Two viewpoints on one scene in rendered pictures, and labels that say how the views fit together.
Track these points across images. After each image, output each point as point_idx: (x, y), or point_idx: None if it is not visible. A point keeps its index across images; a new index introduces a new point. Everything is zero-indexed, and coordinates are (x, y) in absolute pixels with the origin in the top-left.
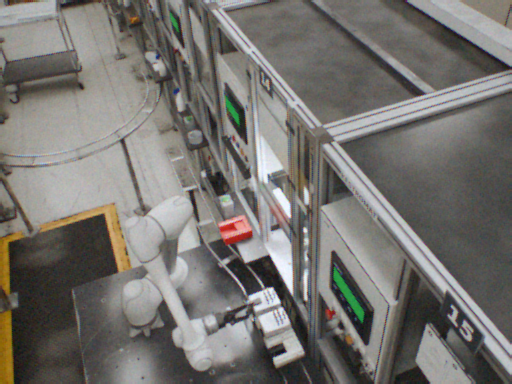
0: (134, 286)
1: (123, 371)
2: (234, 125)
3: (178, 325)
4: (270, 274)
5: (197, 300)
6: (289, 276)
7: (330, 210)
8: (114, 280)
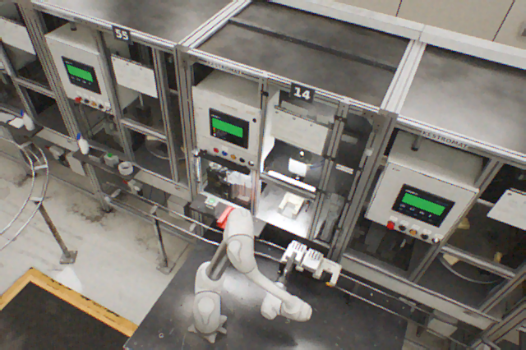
0: (205, 301)
1: None
2: (228, 138)
3: (283, 300)
4: None
5: (231, 284)
6: (292, 227)
7: (394, 159)
8: (154, 315)
